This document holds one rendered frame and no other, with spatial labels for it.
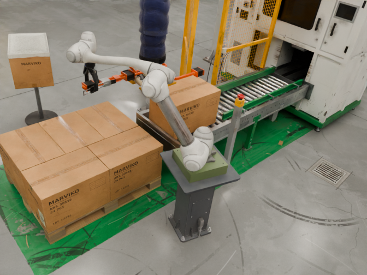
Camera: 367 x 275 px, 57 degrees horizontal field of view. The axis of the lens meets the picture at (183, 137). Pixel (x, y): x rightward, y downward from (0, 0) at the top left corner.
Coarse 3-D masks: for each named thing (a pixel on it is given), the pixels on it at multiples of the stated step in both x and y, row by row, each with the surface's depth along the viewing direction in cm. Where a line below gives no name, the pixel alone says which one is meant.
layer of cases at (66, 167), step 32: (32, 128) 325; (64, 128) 330; (96, 128) 335; (128, 128) 340; (32, 160) 288; (64, 160) 292; (96, 160) 296; (128, 160) 300; (160, 160) 333; (32, 192) 268; (64, 192) 266; (96, 192) 292; (64, 224) 285
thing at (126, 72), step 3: (129, 69) 278; (123, 72) 275; (126, 72) 276; (129, 72) 276; (132, 72) 275; (123, 75) 273; (126, 75) 270; (129, 75) 271; (132, 75) 273; (126, 78) 271; (129, 78) 273; (132, 78) 274
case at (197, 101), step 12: (180, 84) 342; (192, 84) 344; (204, 84) 347; (180, 96) 321; (192, 96) 324; (204, 96) 326; (216, 96) 340; (156, 108) 331; (180, 108) 311; (192, 108) 323; (204, 108) 336; (216, 108) 351; (156, 120) 339; (192, 120) 333; (204, 120) 347; (168, 132) 330; (192, 132) 344
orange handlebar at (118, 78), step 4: (164, 64) 298; (140, 72) 280; (192, 72) 289; (112, 76) 268; (116, 76) 268; (120, 76) 272; (124, 76) 271; (180, 76) 280; (184, 76) 283; (116, 80) 266; (120, 80) 269; (84, 88) 251
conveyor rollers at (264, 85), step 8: (256, 80) 464; (264, 80) 465; (272, 80) 466; (280, 80) 468; (232, 88) 433; (240, 88) 443; (248, 88) 444; (256, 88) 446; (264, 88) 447; (272, 88) 448; (296, 88) 453; (224, 96) 418; (232, 96) 421; (248, 96) 425; (256, 96) 427; (224, 104) 399; (232, 104) 401; (216, 120) 368; (224, 120) 370
